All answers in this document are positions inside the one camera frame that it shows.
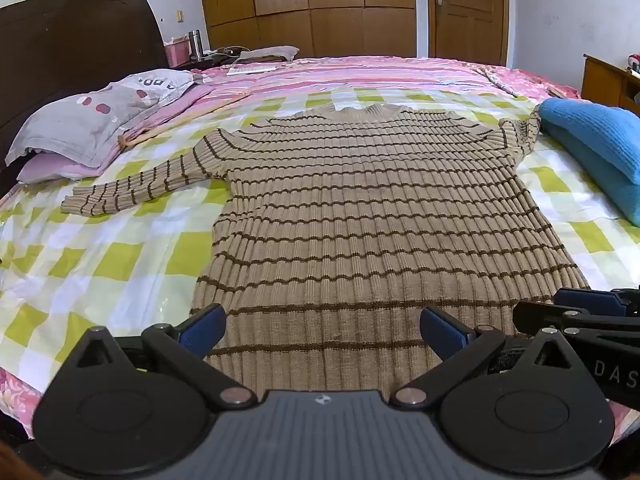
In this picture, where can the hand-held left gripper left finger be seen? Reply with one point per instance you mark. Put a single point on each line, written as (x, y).
(202, 329)

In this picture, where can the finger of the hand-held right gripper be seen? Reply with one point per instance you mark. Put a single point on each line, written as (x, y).
(540, 316)
(590, 301)

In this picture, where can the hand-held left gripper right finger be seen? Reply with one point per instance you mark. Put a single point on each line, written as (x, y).
(441, 332)

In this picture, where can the beige brown-striped knit sweater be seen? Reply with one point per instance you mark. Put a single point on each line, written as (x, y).
(360, 210)

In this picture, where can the folded blue knit sweater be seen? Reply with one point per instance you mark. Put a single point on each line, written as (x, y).
(595, 135)

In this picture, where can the wooden side cabinet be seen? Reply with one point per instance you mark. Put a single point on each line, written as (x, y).
(605, 82)

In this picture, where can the floral pink cloth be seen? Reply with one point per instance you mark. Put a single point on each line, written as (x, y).
(500, 81)

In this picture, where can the red and white item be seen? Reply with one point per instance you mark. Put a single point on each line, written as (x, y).
(634, 63)

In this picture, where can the grey pillow with pink dots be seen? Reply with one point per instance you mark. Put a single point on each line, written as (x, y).
(85, 115)

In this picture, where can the white flat paper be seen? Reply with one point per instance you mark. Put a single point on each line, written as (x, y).
(250, 69)

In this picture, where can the dark nightstand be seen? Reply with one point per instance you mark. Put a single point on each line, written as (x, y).
(210, 60)

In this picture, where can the pink striped bedsheet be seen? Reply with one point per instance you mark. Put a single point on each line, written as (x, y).
(375, 69)

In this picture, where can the pink box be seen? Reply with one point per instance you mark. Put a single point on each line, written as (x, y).
(177, 52)

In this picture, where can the folded grey cloth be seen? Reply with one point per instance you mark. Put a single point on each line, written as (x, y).
(267, 53)

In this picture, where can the wooden door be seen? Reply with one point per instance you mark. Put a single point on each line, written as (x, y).
(470, 10)

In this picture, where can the dark wooden headboard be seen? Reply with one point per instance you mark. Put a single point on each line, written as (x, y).
(65, 40)

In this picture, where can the wooden wardrobe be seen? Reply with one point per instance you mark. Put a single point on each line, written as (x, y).
(310, 5)

